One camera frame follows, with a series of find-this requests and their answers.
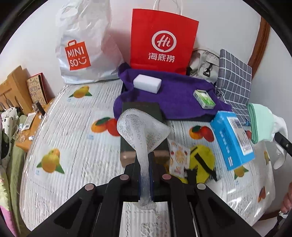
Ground white sponge block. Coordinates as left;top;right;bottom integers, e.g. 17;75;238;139
133;74;162;94

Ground blue tissue box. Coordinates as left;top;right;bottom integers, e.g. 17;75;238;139
210;111;254;171

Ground patterned hardcover book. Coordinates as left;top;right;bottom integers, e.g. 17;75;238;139
26;73;51;106

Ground purple fleece cloth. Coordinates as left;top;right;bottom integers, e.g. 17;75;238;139
113;63;232;120

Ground grey checked folded cushion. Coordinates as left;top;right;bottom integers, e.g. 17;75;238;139
216;49;252;126

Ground yellow Adidas pouch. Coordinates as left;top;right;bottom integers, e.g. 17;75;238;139
182;144;218;184

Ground red paper shopping bag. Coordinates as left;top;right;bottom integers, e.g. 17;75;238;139
130;1;199;75

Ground brown wooden door frame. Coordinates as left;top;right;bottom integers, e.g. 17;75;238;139
248;17;271;77

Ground white and mint sock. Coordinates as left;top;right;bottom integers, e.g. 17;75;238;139
247;103;288;169

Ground panda print bedding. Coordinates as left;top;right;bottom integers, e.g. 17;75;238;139
1;108;30;236

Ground white foam net sleeve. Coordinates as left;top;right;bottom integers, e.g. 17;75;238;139
117;109;171;210

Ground wooden bedside table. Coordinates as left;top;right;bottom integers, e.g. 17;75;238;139
15;97;55;153

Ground white Miniso plastic bag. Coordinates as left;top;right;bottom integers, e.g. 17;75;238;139
55;1;124;84

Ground fruit print tablecloth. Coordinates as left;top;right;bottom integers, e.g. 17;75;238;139
19;79;276;230

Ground person's right hand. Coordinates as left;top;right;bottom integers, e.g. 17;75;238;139
280;182;292;213

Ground beige canvas bag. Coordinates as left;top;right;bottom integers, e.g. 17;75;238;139
186;47;220;84

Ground fruit print wipes packet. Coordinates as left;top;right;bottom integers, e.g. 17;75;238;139
168;139;190;180

